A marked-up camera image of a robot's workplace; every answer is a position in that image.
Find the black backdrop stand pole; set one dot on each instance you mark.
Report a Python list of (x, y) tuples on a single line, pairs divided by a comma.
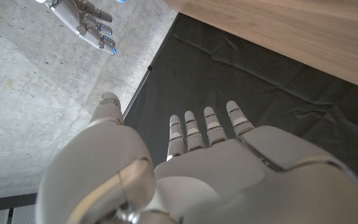
[(149, 68)]

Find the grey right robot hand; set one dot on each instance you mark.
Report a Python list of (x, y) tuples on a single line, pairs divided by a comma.
[(79, 21)]

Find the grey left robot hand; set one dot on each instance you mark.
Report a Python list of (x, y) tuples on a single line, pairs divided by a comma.
[(228, 186)]

